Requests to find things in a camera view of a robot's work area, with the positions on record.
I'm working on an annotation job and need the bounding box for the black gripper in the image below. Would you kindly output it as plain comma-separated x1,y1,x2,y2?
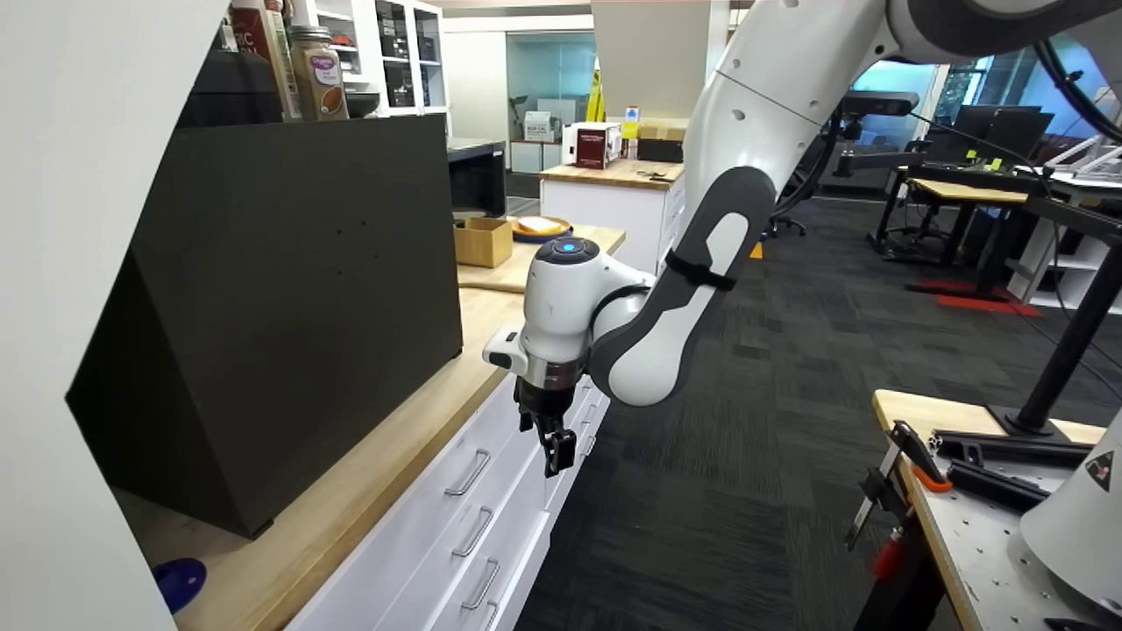
515,379,574,476

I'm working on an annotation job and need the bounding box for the steel top drawer handle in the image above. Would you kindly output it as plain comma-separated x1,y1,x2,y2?
444,449,490,497

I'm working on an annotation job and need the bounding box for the steel drawer handle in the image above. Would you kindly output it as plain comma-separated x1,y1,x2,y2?
460,558,502,615
453,507,494,558
444,449,490,497

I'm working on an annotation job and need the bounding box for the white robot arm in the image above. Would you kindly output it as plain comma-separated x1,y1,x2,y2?
487,0,1122,475

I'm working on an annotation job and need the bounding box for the brown cardboard box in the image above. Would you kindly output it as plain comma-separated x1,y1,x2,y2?
453,218,511,269

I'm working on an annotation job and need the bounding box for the red white box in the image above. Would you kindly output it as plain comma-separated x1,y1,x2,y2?
574,123,621,170

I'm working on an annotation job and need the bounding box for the black metal tool chest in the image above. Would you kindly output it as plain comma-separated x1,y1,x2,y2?
62,112,467,539

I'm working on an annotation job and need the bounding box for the blue round lid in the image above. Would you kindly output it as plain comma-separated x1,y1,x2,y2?
156,558,207,615

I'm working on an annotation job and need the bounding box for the metal robot mounting table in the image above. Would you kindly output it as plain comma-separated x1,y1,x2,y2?
872,389,1118,631

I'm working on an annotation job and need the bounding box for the brown bottle on chest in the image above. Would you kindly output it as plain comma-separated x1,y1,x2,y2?
287,0,350,123

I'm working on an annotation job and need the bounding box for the wooden office desk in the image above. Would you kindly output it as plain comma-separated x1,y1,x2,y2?
870,165,1043,267

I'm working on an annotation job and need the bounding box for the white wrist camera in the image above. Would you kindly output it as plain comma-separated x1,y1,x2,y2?
484,329,529,374

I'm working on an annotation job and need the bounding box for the orange handled clamp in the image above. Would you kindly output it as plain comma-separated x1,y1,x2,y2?
890,420,954,493

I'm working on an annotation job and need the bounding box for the black camera stand pole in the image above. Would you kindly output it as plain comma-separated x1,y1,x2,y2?
993,244,1122,438

